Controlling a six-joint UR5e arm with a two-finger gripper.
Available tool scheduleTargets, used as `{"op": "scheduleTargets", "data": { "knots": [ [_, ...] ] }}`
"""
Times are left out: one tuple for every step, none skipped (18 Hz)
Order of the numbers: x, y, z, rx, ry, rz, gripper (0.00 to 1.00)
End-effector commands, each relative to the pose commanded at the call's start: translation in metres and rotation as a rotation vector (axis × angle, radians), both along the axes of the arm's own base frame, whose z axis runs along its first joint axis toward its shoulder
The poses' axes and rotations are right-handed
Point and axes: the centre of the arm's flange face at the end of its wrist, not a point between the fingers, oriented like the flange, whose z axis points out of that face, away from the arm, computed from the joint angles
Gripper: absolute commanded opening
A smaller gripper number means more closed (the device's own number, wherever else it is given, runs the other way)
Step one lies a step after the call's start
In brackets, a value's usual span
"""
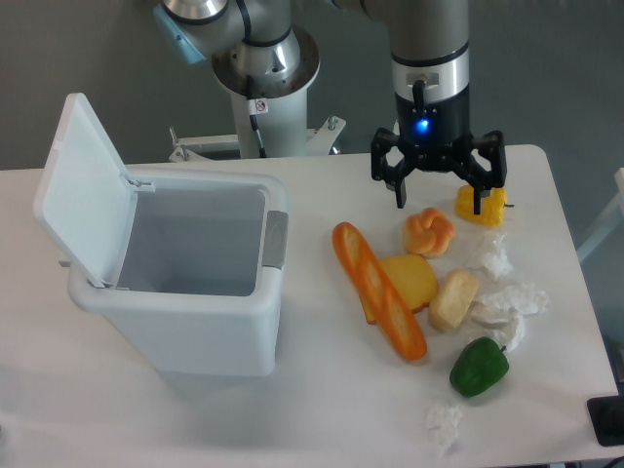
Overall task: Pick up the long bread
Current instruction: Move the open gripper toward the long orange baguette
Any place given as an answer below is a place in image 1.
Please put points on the knotted round bread roll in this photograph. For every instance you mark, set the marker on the knotted round bread roll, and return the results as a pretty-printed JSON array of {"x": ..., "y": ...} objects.
[{"x": 428, "y": 233}]

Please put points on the crumpled white tissue upper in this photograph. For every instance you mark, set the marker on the crumpled white tissue upper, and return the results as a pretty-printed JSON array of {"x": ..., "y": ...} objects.
[{"x": 491, "y": 257}]

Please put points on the black device at edge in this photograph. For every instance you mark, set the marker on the black device at edge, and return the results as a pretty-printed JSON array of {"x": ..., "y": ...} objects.
[{"x": 606, "y": 414}]

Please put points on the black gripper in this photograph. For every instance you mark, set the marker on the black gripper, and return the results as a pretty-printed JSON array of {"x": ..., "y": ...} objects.
[{"x": 431, "y": 124}]

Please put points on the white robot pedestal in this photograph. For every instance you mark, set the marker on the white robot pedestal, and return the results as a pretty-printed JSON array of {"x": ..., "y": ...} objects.
[{"x": 268, "y": 89}]

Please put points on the yellow bell pepper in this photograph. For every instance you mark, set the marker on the yellow bell pepper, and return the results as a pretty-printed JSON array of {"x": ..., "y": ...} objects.
[{"x": 493, "y": 207}]

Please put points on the crumpled white tissue lower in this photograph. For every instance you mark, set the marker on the crumpled white tissue lower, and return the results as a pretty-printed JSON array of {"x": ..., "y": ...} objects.
[{"x": 442, "y": 423}]

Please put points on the white bin lid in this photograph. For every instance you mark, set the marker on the white bin lid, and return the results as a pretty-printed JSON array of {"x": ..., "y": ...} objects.
[{"x": 86, "y": 199}]

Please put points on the crumpled white tissue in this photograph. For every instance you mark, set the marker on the crumpled white tissue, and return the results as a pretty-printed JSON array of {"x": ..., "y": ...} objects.
[
  {"x": 491, "y": 257},
  {"x": 442, "y": 423},
  {"x": 502, "y": 315}
]

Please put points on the long orange baguette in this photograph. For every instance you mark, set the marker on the long orange baguette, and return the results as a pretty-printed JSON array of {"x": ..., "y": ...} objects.
[{"x": 392, "y": 314}]

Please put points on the white trash bin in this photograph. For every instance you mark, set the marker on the white trash bin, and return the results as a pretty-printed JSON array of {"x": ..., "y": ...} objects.
[{"x": 198, "y": 285}]

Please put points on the pale oval bread loaf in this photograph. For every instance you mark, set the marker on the pale oval bread loaf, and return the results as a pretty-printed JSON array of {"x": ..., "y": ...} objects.
[{"x": 453, "y": 300}]

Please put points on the yellow toast slice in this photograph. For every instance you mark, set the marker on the yellow toast slice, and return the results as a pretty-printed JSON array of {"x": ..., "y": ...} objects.
[{"x": 410, "y": 274}]

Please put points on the white frame at right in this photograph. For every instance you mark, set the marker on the white frame at right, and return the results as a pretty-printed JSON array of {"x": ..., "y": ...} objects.
[{"x": 605, "y": 223}]

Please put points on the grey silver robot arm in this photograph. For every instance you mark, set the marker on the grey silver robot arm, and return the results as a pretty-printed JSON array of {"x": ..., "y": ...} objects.
[{"x": 428, "y": 41}]

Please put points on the crumpled white tissue middle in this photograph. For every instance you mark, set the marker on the crumpled white tissue middle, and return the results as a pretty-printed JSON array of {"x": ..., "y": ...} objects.
[{"x": 502, "y": 315}]

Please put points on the green bell pepper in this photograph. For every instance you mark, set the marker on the green bell pepper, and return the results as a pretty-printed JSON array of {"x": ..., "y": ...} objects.
[{"x": 481, "y": 364}]

